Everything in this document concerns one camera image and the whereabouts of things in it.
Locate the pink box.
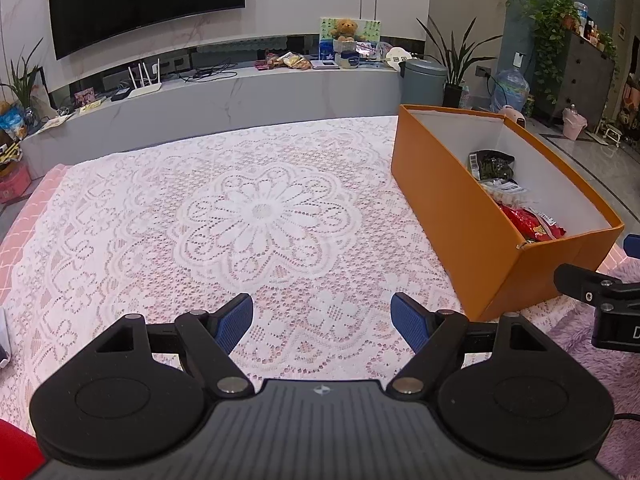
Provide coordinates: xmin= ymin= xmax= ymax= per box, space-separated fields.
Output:
xmin=0 ymin=162 xmax=32 ymax=205

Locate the teddy bear with box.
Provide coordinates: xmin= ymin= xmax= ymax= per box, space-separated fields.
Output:
xmin=319 ymin=16 xmax=384 ymax=56

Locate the black television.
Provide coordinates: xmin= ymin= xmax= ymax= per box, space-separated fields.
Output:
xmin=47 ymin=0 xmax=247 ymax=61

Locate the white snack packet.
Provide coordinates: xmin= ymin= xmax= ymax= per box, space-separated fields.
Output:
xmin=481 ymin=181 xmax=529 ymax=204

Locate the white lace tablecloth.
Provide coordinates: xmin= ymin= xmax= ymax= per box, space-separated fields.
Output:
xmin=0 ymin=115 xmax=502 ymax=438

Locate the red cloth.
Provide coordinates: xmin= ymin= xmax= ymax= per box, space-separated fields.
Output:
xmin=0 ymin=417 xmax=44 ymax=480

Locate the white router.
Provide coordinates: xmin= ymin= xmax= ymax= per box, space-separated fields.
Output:
xmin=127 ymin=58 xmax=165 ymax=99

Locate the white round power strip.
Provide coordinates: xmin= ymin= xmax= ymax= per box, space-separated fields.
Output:
xmin=384 ymin=45 xmax=414 ymax=67

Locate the marble television console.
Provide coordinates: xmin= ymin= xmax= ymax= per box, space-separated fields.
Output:
xmin=19 ymin=64 xmax=407 ymax=167

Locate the grey trash can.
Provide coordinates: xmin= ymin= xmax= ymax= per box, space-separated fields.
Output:
xmin=399 ymin=58 xmax=449 ymax=109

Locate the blue water bottle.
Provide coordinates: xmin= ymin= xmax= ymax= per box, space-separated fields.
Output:
xmin=492 ymin=68 xmax=530 ymax=114

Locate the brown teddy bear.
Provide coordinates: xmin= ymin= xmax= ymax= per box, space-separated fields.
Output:
xmin=330 ymin=18 xmax=357 ymax=43

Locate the dark green clear snack packet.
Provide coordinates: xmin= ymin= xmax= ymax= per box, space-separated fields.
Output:
xmin=467 ymin=149 xmax=516 ymax=182

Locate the thin-leaf potted plant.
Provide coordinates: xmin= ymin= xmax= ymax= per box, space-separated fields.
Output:
xmin=0 ymin=37 xmax=46 ymax=111

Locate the snack pile on console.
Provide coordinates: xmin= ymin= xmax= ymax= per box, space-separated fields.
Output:
xmin=254 ymin=49 xmax=314 ymax=71

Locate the pink heater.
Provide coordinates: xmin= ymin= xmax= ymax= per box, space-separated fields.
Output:
xmin=497 ymin=104 xmax=529 ymax=129

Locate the grey cabinet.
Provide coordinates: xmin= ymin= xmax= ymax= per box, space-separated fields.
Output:
xmin=549 ymin=29 xmax=617 ymax=129

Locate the blue snack bag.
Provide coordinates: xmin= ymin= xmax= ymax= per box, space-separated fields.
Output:
xmin=0 ymin=107 xmax=29 ymax=141

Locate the ivy plant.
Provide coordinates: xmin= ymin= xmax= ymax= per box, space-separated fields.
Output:
xmin=522 ymin=0 xmax=619 ymax=106

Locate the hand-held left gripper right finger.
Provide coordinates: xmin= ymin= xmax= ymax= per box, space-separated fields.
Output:
xmin=388 ymin=292 xmax=572 ymax=396

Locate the orange cardboard box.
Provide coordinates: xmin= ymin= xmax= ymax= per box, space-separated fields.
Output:
xmin=390 ymin=103 xmax=626 ymax=317

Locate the purple fluffy rug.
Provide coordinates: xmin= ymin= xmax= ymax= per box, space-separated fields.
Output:
xmin=544 ymin=259 xmax=640 ymax=480

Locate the long-leaf potted plant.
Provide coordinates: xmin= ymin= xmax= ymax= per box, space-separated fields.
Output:
xmin=415 ymin=16 xmax=504 ymax=110

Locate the small pink bin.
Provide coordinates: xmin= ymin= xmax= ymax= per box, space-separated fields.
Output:
xmin=562 ymin=104 xmax=589 ymax=139

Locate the black cable bundle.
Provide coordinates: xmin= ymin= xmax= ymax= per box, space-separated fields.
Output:
xmin=182 ymin=62 xmax=239 ymax=83

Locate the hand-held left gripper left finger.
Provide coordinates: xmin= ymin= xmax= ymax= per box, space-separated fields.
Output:
xmin=74 ymin=292 xmax=255 ymax=396

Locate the large red snack bag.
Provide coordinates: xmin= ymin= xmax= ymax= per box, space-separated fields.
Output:
xmin=499 ymin=204 xmax=567 ymax=243

